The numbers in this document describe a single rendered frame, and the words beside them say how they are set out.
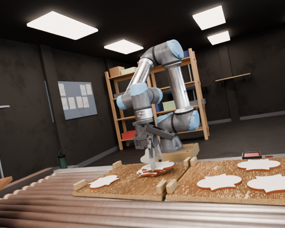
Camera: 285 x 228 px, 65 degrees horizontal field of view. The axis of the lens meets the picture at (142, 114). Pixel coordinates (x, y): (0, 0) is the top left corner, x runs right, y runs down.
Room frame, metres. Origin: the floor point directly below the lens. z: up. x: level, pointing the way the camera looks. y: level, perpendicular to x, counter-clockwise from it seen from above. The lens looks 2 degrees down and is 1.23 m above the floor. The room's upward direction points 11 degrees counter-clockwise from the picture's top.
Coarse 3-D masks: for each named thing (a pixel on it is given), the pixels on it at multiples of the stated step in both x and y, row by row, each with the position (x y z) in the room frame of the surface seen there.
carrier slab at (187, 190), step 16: (224, 160) 0.93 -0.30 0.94; (240, 160) 0.89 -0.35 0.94; (272, 160) 0.82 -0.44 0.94; (192, 176) 0.81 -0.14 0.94; (208, 176) 0.78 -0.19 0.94; (240, 176) 0.73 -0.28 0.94; (176, 192) 0.70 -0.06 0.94; (192, 192) 0.68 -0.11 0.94; (208, 192) 0.66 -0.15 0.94; (224, 192) 0.63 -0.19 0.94; (240, 192) 0.62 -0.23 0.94; (256, 192) 0.60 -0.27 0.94
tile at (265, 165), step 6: (246, 162) 0.83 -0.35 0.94; (252, 162) 0.81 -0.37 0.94; (258, 162) 0.80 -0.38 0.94; (264, 162) 0.79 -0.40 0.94; (270, 162) 0.78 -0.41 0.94; (276, 162) 0.77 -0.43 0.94; (240, 168) 0.79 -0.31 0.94; (246, 168) 0.77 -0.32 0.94; (252, 168) 0.75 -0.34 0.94; (258, 168) 0.74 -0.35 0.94; (264, 168) 0.73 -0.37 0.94; (270, 168) 0.74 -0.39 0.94
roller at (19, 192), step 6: (12, 192) 1.14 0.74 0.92; (18, 192) 1.12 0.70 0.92; (24, 192) 1.10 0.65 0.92; (30, 192) 1.08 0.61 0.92; (36, 192) 1.06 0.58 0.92; (42, 192) 1.05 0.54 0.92; (48, 192) 1.03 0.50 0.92; (54, 192) 1.01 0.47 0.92; (60, 192) 0.99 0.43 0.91; (66, 192) 0.98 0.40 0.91
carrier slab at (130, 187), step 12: (120, 168) 1.13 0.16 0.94; (132, 168) 1.08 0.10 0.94; (180, 168) 0.94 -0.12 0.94; (120, 180) 0.93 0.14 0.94; (132, 180) 0.90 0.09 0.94; (144, 180) 0.87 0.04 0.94; (156, 180) 0.84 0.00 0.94; (168, 180) 0.82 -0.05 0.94; (72, 192) 0.90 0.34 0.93; (84, 192) 0.87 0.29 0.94; (96, 192) 0.84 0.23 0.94; (108, 192) 0.82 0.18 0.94; (120, 192) 0.79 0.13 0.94; (132, 192) 0.77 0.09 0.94; (144, 192) 0.75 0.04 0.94; (156, 192) 0.73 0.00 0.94
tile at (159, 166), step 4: (148, 164) 0.97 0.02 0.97; (156, 164) 0.95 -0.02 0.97; (160, 164) 0.94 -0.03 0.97; (164, 164) 0.92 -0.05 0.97; (168, 164) 0.91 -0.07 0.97; (172, 164) 0.90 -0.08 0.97; (144, 168) 0.92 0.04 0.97; (148, 168) 0.91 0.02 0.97; (156, 168) 0.89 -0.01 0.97; (160, 168) 0.88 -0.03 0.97; (164, 168) 0.88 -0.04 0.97; (168, 168) 0.88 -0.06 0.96
